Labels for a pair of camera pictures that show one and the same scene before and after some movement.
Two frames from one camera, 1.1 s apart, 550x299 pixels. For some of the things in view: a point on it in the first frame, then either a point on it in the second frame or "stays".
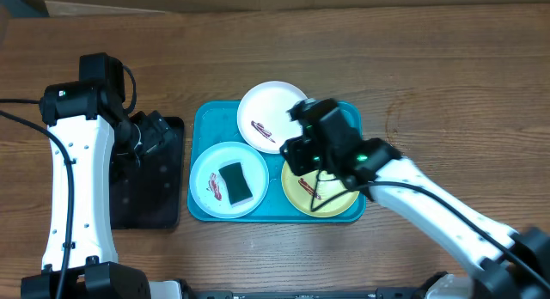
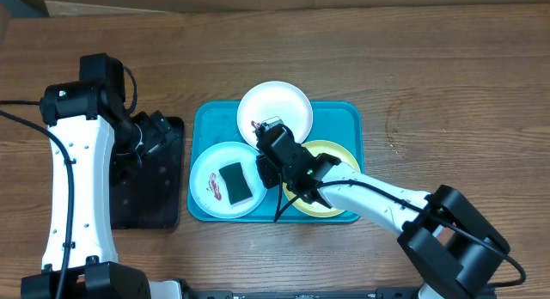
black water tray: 148,194 stays
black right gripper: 301,159 -> 268,164
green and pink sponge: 240,191 stays
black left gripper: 155,127 stays
